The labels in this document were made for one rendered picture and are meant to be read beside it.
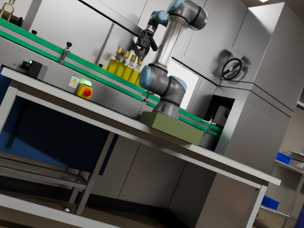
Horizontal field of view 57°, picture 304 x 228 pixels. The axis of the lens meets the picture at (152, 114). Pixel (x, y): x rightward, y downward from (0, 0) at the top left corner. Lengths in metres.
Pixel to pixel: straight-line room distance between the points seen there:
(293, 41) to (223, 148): 1.16
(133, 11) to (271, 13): 1.22
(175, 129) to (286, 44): 1.66
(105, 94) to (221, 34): 1.36
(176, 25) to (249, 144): 1.39
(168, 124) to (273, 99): 1.53
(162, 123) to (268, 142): 1.61
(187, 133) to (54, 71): 0.80
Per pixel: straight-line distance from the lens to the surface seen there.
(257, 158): 2.72
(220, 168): 1.65
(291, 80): 2.89
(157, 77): 1.44
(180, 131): 1.37
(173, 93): 1.48
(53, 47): 1.65
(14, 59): 1.60
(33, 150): 1.72
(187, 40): 2.43
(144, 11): 2.22
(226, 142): 2.39
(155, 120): 1.32
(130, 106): 1.82
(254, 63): 2.54
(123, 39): 2.08
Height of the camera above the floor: 0.76
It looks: 2 degrees up
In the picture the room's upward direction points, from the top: 22 degrees clockwise
